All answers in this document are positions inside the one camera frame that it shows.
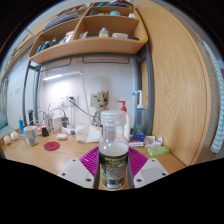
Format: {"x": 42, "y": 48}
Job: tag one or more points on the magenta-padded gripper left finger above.
{"x": 75, "y": 170}

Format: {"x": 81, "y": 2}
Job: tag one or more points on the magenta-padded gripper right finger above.
{"x": 151, "y": 170}

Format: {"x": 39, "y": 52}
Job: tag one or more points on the blue tube with white cap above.
{"x": 21, "y": 125}

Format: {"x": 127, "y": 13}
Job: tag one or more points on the white wall socket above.
{"x": 73, "y": 99}
{"x": 63, "y": 101}

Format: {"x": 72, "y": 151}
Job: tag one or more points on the small white oval case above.
{"x": 62, "y": 136}

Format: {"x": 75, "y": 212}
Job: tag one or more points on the clear bottle with dark label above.
{"x": 113, "y": 160}

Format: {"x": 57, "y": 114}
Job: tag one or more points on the wooden shelf unit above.
{"x": 90, "y": 45}

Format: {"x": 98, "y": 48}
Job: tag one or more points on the white wall box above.
{"x": 94, "y": 100}

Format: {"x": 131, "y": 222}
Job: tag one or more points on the flat round red coaster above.
{"x": 52, "y": 146}

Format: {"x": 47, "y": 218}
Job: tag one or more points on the teal bed mattress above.
{"x": 6, "y": 131}

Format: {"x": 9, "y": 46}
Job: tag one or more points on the wooden tree figurine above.
{"x": 101, "y": 99}

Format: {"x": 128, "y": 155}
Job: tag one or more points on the white pump bottle red top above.
{"x": 122, "y": 106}

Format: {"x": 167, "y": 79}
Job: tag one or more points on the teal pillow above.
{"x": 2, "y": 120}

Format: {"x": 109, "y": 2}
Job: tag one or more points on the black electric shaver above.
{"x": 31, "y": 117}

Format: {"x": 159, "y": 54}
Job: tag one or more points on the blue flat box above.
{"x": 136, "y": 140}

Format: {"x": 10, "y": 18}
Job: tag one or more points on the teal checked towel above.
{"x": 218, "y": 116}

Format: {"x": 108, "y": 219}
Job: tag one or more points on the long wooden wall shelf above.
{"x": 16, "y": 53}

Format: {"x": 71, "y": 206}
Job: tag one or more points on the black charger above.
{"x": 65, "y": 122}

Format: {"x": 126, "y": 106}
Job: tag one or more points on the green flat box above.
{"x": 158, "y": 150}

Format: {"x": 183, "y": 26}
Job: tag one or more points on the white desk lamp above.
{"x": 53, "y": 76}

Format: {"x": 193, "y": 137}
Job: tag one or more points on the small black box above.
{"x": 45, "y": 131}

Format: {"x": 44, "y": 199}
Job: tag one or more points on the white and pink pack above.
{"x": 153, "y": 141}

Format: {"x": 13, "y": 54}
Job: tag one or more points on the white power strip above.
{"x": 68, "y": 130}

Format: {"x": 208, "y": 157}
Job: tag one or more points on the dark grey metal frame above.
{"x": 150, "y": 93}

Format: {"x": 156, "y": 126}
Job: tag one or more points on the blue squeeze bottle white nozzle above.
{"x": 140, "y": 116}

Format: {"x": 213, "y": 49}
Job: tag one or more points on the cream mug with blue patches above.
{"x": 31, "y": 135}

